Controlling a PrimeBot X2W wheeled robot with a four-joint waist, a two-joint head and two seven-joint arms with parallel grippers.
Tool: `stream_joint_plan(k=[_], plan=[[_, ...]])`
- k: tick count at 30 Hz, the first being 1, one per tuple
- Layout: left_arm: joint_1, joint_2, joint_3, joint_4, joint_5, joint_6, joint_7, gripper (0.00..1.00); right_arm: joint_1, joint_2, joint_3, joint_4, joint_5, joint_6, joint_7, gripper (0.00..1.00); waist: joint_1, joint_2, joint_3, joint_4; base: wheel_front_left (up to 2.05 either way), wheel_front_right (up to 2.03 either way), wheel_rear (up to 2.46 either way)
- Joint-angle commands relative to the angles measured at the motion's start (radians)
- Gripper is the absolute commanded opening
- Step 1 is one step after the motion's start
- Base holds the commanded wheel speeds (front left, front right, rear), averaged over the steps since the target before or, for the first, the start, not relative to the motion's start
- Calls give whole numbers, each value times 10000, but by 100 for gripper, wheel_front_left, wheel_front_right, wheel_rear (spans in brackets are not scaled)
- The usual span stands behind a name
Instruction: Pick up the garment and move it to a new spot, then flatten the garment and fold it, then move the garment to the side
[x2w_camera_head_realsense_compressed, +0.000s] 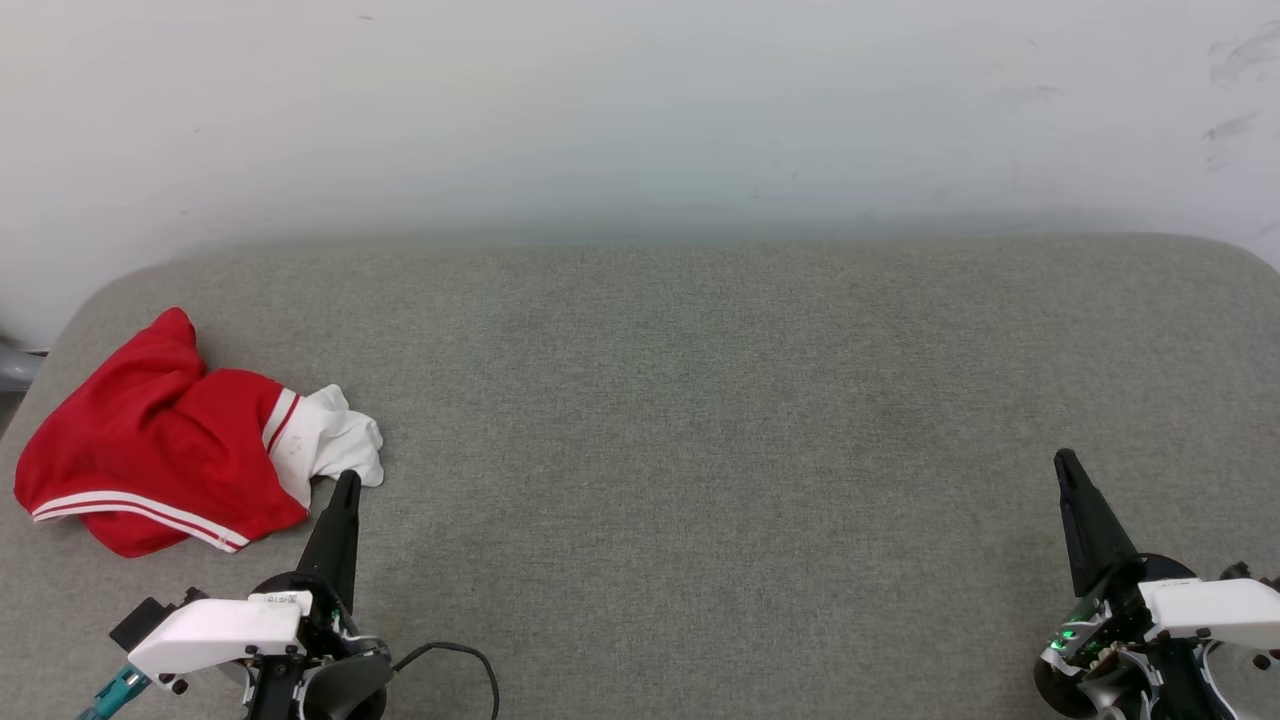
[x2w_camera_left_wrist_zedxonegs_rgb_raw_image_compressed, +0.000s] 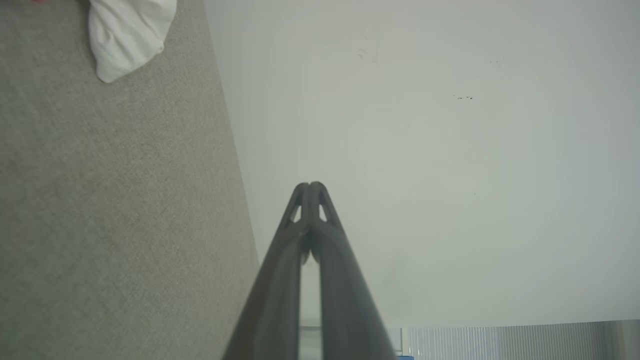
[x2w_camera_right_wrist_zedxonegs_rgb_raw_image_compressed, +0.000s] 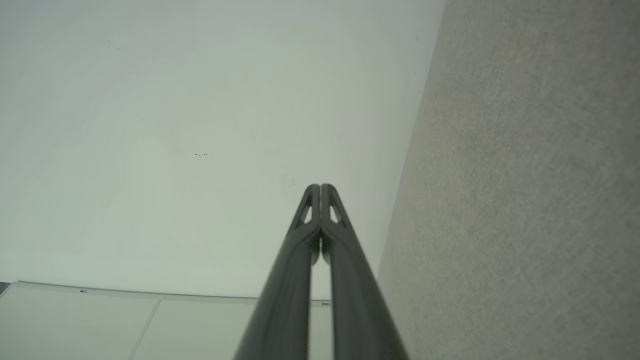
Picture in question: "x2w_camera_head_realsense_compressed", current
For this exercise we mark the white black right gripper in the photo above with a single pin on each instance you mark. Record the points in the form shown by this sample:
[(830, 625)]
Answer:
[(1210, 608)]

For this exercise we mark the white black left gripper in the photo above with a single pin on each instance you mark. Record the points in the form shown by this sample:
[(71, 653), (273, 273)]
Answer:
[(215, 630)]

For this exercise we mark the red white basketball jersey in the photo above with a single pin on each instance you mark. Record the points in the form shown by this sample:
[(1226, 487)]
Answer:
[(150, 440)]

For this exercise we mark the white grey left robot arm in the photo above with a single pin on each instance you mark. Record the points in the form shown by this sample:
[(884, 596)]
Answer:
[(345, 695)]

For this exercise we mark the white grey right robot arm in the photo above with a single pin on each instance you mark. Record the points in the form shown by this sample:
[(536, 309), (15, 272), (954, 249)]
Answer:
[(1110, 695)]

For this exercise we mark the grey rounded object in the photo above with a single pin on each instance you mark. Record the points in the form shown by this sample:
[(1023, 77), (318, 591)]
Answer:
[(15, 368)]

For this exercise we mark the grey fabric sofa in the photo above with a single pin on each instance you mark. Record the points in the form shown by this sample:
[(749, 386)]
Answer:
[(700, 450)]

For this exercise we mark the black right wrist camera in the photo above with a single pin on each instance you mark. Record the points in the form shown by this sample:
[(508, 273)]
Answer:
[(1240, 573)]

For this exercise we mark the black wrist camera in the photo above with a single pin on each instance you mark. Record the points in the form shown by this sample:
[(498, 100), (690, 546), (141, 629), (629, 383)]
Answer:
[(145, 622), (1240, 573)]

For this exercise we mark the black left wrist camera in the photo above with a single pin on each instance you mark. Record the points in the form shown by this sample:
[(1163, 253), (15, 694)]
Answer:
[(145, 622)]

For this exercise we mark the teal left camera connector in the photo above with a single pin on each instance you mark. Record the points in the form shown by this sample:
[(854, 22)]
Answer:
[(115, 690)]

